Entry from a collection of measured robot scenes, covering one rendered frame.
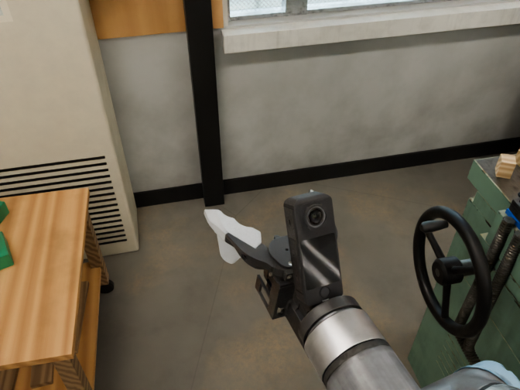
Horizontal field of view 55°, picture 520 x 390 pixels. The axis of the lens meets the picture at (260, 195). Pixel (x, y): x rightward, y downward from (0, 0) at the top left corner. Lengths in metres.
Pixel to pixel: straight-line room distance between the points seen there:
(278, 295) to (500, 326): 0.91
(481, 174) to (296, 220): 0.89
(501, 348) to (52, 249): 1.28
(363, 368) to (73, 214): 1.38
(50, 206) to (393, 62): 1.54
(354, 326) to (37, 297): 1.16
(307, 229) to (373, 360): 0.14
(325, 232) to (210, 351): 1.47
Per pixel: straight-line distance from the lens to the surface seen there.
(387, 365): 0.49
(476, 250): 1.06
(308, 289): 0.52
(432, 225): 1.09
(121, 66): 2.07
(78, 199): 1.79
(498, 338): 1.42
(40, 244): 1.68
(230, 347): 1.94
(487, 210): 1.34
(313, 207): 0.50
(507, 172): 1.31
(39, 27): 1.70
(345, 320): 0.50
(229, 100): 2.19
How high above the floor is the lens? 1.67
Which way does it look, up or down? 42 degrees down
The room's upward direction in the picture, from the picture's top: straight up
